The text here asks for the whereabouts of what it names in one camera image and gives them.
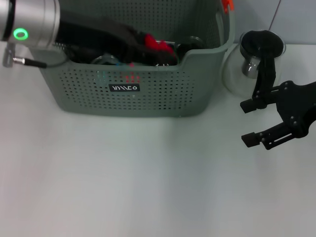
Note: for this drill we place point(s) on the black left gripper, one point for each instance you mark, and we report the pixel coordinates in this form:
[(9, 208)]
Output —
[(98, 37)]

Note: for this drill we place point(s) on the glass carafe with black lid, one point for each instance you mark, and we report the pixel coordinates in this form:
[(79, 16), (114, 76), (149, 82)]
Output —
[(261, 42)]

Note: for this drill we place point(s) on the dark red toy block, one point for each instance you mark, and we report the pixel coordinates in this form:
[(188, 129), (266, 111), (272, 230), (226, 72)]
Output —
[(158, 44)]

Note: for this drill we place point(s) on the grey perforated storage basket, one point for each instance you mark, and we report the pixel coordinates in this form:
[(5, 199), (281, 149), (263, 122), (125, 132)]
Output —
[(160, 98)]

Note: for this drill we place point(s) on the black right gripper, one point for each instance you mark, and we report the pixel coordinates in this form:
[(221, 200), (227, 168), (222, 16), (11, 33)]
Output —
[(298, 108)]

